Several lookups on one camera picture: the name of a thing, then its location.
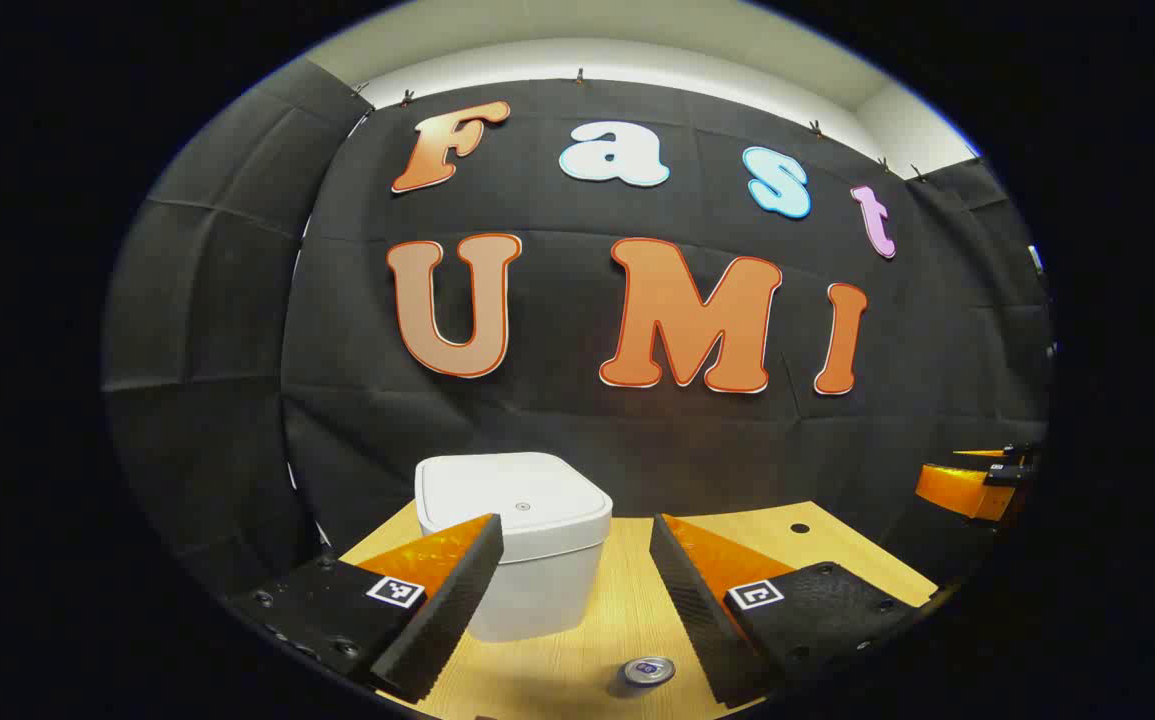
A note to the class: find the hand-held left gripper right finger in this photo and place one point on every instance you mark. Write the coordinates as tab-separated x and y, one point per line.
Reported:
692	610

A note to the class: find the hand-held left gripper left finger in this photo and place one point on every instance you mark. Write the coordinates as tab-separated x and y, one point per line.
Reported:
447	610

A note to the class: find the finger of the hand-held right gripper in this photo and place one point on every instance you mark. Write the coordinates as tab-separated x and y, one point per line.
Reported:
1002	453
962	492

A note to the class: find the silver pop can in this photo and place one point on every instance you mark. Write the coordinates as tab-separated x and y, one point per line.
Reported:
648	671

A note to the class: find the white desktop garbage bin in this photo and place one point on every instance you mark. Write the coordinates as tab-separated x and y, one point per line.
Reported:
527	500

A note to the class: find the wooden desktop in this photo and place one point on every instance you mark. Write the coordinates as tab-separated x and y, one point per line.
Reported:
607	610

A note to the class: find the black backdrop cloth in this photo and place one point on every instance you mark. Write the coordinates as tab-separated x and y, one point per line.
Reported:
557	420

